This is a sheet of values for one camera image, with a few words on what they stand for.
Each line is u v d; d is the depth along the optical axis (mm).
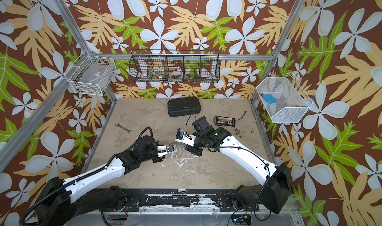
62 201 392
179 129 1022
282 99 837
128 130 1018
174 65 980
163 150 681
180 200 753
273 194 386
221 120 1049
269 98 853
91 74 862
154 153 691
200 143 631
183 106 1072
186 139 640
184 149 750
